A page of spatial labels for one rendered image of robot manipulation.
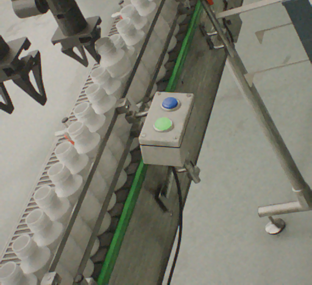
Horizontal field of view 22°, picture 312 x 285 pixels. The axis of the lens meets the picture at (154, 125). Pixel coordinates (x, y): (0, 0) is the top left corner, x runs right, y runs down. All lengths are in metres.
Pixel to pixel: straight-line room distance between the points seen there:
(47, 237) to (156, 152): 0.27
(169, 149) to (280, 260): 1.29
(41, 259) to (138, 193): 0.31
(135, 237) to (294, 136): 1.64
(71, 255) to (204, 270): 1.43
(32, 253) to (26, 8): 0.55
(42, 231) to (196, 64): 0.74
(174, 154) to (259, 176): 1.57
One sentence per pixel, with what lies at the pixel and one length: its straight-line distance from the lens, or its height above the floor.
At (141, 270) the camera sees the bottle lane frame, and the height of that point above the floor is 0.90.
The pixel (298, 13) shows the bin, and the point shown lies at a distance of 2.05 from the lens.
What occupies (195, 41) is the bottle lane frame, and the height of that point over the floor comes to 0.96.
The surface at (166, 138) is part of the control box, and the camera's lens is 1.50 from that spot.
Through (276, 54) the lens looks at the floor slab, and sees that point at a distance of 3.65.
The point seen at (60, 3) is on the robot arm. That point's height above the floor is 1.32.
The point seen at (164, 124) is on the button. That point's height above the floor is 1.12.
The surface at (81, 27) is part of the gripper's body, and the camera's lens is 1.70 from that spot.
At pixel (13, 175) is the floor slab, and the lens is 3.96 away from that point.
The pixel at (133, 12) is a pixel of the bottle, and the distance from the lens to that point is 1.86.
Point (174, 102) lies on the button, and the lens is 1.56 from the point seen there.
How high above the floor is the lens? 1.93
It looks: 32 degrees down
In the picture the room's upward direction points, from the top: 32 degrees counter-clockwise
